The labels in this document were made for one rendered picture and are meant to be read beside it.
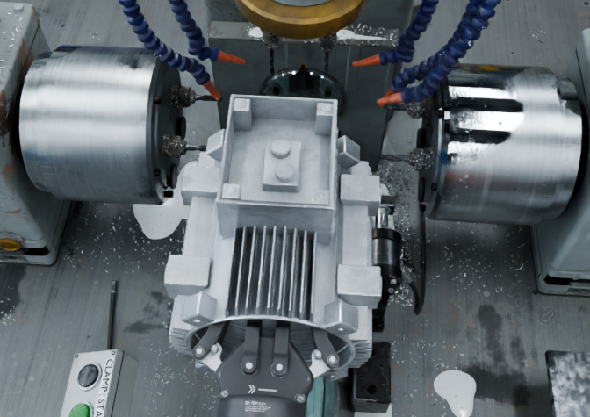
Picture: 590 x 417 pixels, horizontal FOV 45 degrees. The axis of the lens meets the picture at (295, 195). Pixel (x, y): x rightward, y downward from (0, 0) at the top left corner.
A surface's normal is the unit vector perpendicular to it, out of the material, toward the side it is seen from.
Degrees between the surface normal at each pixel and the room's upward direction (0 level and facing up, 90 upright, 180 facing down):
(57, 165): 66
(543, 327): 0
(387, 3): 90
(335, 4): 0
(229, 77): 90
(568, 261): 90
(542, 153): 40
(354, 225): 1
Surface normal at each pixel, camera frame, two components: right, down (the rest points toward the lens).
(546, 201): -0.06, 0.70
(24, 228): -0.07, 0.84
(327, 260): 0.59, -0.40
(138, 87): -0.01, -0.39
